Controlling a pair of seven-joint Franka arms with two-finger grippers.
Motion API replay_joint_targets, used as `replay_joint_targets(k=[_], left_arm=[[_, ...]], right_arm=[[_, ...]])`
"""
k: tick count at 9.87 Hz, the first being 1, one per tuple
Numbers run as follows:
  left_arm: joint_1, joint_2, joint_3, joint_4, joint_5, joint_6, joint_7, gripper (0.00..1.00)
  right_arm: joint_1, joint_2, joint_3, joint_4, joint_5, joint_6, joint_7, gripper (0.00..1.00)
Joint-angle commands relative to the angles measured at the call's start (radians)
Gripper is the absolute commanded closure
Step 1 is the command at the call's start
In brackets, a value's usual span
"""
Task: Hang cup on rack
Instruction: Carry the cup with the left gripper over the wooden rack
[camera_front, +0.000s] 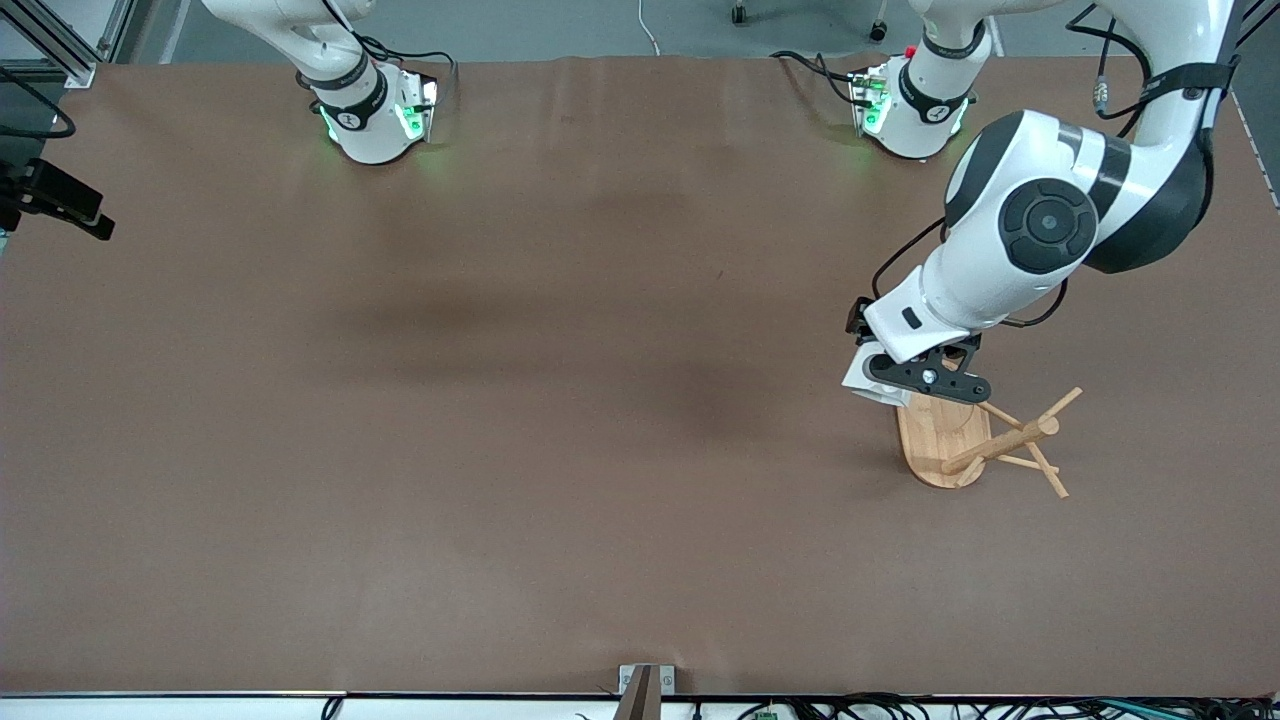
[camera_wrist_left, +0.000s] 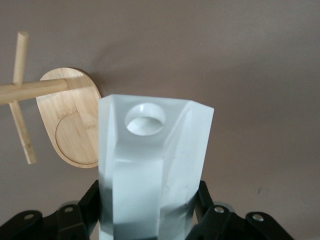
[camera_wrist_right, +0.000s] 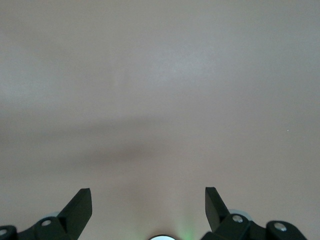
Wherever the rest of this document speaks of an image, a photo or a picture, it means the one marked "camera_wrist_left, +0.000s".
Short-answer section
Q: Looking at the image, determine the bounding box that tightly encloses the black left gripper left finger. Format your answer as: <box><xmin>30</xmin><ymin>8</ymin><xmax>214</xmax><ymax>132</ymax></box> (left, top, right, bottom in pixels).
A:
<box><xmin>0</xmin><ymin>179</ymin><xmax>101</xmax><ymax>240</ymax></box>

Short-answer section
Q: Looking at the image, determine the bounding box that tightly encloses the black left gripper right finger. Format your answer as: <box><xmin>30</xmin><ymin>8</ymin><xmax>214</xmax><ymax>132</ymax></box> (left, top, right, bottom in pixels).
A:
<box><xmin>184</xmin><ymin>180</ymin><xmax>296</xmax><ymax>240</ymax></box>

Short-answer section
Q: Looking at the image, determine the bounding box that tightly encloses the white faceted plastic cup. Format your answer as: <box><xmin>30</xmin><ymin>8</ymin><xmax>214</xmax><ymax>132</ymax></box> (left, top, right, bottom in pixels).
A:
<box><xmin>97</xmin><ymin>93</ymin><xmax>215</xmax><ymax>240</ymax></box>

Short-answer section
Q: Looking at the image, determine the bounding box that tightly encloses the wooden cup rack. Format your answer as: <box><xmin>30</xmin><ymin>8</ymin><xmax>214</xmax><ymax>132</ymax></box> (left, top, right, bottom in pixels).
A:
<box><xmin>0</xmin><ymin>31</ymin><xmax>103</xmax><ymax>169</ymax></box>

